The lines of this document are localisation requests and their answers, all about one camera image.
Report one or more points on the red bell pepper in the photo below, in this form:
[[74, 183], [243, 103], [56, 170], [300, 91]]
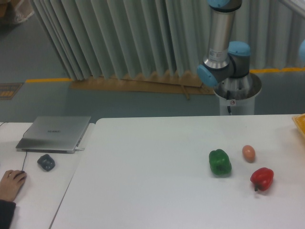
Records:
[[262, 179]]

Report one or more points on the silver closed laptop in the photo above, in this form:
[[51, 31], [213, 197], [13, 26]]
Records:
[[54, 134]]

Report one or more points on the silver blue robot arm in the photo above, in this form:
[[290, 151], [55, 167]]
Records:
[[221, 35]]

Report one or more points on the brown egg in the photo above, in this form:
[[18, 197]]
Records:
[[248, 153]]

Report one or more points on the cardboard boxes in plastic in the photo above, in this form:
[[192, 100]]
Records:
[[15, 11]]

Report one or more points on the dark sleeved forearm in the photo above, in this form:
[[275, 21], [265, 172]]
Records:
[[7, 209]]

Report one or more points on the green bell pepper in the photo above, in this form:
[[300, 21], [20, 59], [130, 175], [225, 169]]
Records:
[[219, 162]]

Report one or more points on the grey folding curtain screen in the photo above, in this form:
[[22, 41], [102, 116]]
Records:
[[130, 37]]

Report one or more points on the yellow plastic basket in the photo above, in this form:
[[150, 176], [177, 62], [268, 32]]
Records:
[[299, 121]]

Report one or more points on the person's hand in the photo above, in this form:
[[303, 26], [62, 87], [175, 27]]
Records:
[[8, 189]]

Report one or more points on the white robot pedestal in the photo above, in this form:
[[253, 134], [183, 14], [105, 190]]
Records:
[[237, 95]]

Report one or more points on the dark grey small controller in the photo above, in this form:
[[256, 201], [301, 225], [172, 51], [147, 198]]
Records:
[[46, 162]]

